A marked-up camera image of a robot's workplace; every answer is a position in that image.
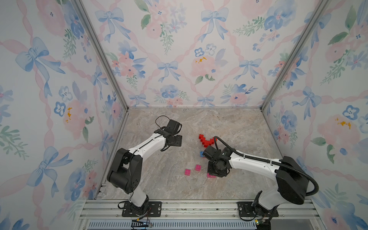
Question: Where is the red 2x4 lego brick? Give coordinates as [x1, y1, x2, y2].
[198, 134, 215, 148]

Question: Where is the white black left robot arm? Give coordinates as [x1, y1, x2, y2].
[107, 119, 182, 217]

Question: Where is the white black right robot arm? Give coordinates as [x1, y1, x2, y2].
[203, 146, 319, 217]

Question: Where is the black left camera cable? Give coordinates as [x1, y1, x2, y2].
[155, 115, 170, 130]

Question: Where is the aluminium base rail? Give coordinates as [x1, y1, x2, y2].
[75, 200, 326, 230]

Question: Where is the aluminium corner post left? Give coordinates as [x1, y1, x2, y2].
[71, 0, 128, 112]

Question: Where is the aluminium corner post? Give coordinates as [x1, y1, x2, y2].
[71, 0, 128, 112]
[260, 0, 330, 112]

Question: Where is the aluminium corner post right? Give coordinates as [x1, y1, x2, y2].
[260, 0, 330, 112]

